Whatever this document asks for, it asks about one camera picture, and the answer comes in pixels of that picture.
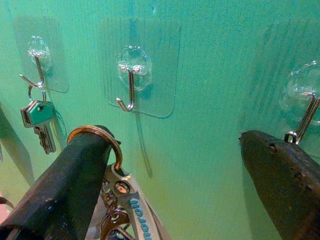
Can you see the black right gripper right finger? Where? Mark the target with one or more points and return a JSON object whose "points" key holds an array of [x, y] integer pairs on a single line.
{"points": [[287, 185]]}

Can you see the small metal key bunch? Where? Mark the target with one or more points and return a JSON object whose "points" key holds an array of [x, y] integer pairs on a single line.
{"points": [[41, 113]]}

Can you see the green corrugated plastic board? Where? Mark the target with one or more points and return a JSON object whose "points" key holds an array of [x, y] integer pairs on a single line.
{"points": [[200, 75]]}

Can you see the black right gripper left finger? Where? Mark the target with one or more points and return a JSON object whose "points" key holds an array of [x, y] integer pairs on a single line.
{"points": [[62, 190]]}

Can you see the clear adhesive metal hook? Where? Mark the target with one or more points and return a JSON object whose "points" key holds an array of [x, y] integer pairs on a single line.
{"points": [[130, 85], [308, 110], [38, 67]]}

